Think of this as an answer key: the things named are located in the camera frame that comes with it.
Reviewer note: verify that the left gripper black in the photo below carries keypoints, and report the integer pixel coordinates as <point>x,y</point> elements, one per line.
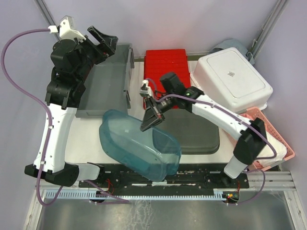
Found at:
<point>102,50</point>

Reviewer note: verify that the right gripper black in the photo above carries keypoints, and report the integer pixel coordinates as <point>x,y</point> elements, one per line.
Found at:
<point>151,118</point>

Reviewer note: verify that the teal transparent container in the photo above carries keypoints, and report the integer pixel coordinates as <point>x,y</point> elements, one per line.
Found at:
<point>153,154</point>

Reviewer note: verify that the grey plastic storage bin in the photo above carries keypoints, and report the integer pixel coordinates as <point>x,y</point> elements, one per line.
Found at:
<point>108,85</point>

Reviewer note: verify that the dark grey plastic tray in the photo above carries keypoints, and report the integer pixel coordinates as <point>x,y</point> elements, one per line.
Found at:
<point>195,134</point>

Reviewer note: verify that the red plastic bin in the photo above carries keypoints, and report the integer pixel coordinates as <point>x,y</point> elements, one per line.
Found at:
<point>159,62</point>

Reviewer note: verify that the large white plastic tub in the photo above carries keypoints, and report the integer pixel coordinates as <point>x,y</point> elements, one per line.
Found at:
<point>230,80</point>

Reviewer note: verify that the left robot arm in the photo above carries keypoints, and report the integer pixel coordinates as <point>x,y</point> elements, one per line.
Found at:
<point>73,57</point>

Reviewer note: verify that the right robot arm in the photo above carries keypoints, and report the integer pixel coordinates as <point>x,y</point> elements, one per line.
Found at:
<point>197,102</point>

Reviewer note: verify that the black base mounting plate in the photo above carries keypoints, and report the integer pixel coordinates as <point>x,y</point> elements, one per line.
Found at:
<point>201,169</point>

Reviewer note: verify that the pink plastic basket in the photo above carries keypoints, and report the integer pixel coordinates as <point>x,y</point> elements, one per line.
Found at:
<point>252,114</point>

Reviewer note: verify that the blue denim cloth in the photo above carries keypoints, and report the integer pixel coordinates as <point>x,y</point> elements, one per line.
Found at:
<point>229,43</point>

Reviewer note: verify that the white folded towel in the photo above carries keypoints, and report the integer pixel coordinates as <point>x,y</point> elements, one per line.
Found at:
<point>280,148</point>

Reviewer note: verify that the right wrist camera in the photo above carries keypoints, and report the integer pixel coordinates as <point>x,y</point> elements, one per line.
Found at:
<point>145,89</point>

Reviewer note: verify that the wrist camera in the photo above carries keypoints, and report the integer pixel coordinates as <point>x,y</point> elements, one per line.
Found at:
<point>145,89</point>
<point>68,28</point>

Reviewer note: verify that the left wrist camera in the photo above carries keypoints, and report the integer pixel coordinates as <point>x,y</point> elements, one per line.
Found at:
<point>68,28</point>

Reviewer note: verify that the aluminium frame rail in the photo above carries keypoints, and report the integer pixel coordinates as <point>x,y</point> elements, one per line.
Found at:
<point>250,180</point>

